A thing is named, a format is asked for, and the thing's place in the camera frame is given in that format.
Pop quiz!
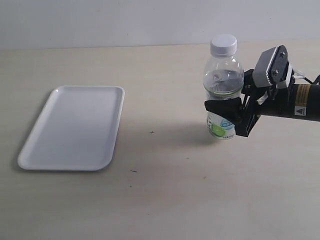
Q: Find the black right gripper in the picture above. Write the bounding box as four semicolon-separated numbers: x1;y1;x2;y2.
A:
204;69;290;137

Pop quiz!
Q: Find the clear plastic water bottle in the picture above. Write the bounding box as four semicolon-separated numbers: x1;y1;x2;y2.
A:
203;51;244;140

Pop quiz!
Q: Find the white bottle cap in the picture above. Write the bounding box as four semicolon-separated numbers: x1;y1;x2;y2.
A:
210;34;238;58

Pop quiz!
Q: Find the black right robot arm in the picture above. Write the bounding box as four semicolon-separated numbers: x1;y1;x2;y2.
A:
204;69;320;137

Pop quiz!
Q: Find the white rectangular plastic tray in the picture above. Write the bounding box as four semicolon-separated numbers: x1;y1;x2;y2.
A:
17;85;125;171

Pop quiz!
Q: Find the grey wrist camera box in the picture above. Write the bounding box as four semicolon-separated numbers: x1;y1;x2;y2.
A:
252;45;293;89

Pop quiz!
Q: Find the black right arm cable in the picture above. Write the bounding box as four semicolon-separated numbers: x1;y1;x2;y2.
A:
293;72;320;87

